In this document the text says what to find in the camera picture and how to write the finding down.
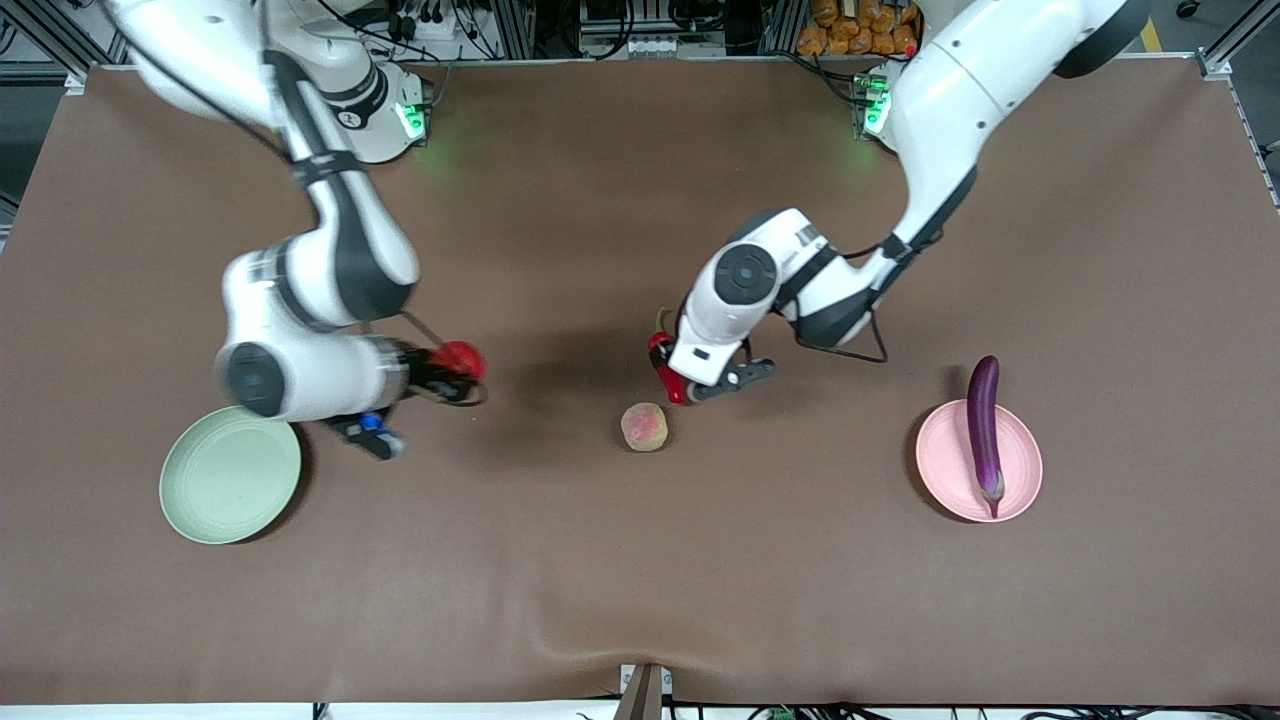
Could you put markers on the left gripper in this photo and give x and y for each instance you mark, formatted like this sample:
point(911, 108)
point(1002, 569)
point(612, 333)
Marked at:
point(656, 357)

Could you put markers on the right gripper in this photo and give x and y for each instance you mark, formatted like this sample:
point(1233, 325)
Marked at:
point(424, 371)

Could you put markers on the red apple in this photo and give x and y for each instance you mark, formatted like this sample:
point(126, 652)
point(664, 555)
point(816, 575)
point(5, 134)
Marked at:
point(463, 358)

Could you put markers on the red chili pepper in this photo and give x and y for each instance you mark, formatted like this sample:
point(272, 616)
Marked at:
point(678, 388)

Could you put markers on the purple eggplant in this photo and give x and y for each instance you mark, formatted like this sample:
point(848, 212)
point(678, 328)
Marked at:
point(984, 420)

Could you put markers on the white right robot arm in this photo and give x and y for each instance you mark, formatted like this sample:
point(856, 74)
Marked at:
point(340, 260)

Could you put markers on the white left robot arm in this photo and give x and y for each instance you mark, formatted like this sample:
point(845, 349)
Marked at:
point(960, 90)

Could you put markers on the pink yellow peach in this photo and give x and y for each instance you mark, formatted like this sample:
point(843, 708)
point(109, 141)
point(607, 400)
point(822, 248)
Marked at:
point(645, 427)

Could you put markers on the brown table cloth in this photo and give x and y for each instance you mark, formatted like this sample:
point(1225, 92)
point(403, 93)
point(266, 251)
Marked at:
point(500, 560)

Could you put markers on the light green round plate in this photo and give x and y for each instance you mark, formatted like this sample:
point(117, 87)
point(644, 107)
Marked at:
point(230, 485)

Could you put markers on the pink round plate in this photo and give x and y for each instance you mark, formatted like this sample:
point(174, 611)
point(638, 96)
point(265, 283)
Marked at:
point(945, 470)

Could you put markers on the white power strip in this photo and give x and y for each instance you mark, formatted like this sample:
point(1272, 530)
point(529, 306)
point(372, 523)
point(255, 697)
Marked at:
point(435, 22)

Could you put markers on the orange items heap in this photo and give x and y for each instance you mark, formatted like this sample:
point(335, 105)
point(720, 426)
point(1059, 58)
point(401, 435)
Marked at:
point(850, 28)

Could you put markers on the metal table edge bracket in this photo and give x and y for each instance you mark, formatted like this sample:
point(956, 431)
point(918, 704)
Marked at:
point(642, 692)

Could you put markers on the aluminium frame post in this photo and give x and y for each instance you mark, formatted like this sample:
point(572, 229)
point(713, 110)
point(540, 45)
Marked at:
point(40, 35)
point(515, 28)
point(1235, 40)

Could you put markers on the aluminium table edge rail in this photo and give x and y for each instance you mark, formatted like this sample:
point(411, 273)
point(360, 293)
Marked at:
point(1255, 140)

